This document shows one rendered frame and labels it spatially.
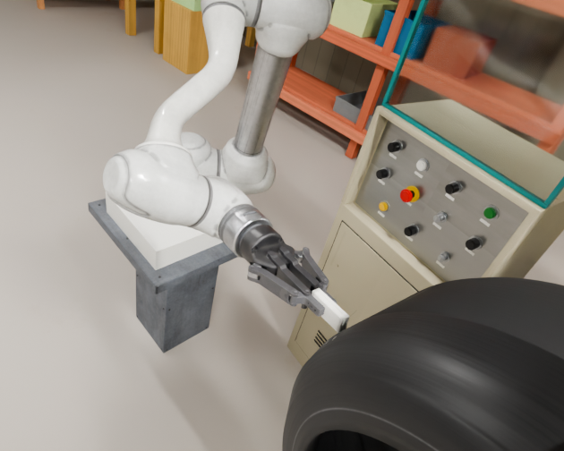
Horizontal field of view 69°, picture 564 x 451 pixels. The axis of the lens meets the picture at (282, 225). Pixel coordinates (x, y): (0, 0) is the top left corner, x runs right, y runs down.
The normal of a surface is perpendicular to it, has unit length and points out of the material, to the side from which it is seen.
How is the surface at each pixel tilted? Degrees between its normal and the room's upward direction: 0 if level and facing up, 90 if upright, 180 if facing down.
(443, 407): 49
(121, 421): 0
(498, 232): 90
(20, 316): 0
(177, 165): 38
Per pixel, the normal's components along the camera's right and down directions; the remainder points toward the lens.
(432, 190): -0.80, 0.22
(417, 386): -0.65, -0.57
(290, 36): 0.15, 0.86
